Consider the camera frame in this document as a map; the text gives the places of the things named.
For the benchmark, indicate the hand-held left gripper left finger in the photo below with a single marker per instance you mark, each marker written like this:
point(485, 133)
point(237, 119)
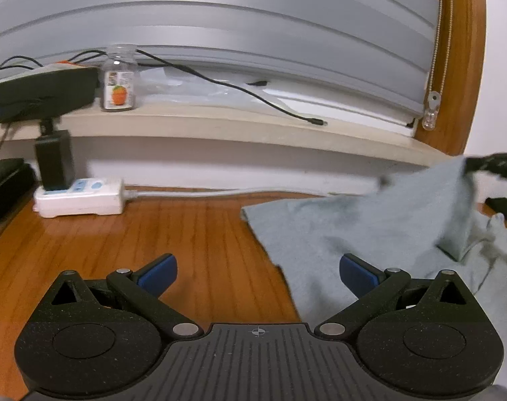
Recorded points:
point(157, 277)

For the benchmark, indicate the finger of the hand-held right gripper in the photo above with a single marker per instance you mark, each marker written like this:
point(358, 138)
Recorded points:
point(495, 165)

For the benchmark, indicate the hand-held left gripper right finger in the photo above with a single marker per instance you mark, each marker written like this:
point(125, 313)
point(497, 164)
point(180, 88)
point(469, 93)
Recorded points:
point(357, 275)

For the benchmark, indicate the grey sweatshirt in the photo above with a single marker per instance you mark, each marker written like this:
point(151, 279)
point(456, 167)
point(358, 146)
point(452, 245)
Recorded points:
point(362, 225)

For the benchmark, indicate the white power strip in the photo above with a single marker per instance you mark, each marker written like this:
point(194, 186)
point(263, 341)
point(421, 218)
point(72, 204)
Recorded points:
point(80, 198)

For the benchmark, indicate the black plug adapter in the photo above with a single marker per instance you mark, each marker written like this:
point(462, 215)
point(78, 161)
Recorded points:
point(55, 158)

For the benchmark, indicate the beige window sill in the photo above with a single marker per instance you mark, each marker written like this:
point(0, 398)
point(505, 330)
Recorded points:
point(236, 129)

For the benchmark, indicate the black flat device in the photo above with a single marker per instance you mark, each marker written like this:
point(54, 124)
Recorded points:
point(4, 192)

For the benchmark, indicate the clear plastic bag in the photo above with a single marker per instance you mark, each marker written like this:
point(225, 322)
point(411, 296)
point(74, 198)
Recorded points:
point(174, 87)

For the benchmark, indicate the clear jar orange label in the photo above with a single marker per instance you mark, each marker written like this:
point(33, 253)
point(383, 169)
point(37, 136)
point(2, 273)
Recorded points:
point(119, 87)

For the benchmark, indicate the black power adapter box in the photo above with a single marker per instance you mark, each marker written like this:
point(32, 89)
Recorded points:
point(44, 92)

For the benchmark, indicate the grey window blind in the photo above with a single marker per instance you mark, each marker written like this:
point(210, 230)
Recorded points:
point(236, 16)

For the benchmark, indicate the wooden window frame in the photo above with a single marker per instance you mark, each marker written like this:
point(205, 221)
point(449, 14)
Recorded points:
point(462, 50)

